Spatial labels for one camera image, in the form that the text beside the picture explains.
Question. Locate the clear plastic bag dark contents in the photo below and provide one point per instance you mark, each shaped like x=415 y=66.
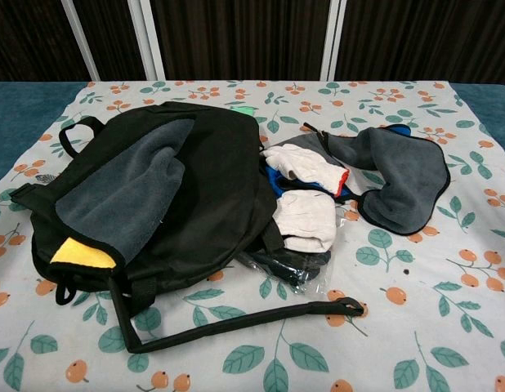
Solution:
x=285 y=265

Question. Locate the white partition post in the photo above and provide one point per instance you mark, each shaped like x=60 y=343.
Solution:
x=148 y=41
x=334 y=41
x=79 y=38

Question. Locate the white glove with red cuff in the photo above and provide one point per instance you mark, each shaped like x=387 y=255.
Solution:
x=301 y=167

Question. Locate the black backpack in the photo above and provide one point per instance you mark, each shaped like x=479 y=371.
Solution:
x=220 y=171

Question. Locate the grey towel with yellow underside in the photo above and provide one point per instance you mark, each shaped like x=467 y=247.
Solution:
x=113 y=196

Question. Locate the green cloth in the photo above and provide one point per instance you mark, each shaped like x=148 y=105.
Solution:
x=242 y=110

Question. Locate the plain white glove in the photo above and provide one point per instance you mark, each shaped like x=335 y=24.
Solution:
x=305 y=220

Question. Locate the blue cloth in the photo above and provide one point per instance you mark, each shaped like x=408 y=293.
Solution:
x=277 y=180

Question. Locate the small grey cloth black trim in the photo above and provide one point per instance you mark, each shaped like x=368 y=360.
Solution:
x=301 y=143

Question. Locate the floral print tablecloth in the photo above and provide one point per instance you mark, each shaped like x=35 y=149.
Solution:
x=399 y=306

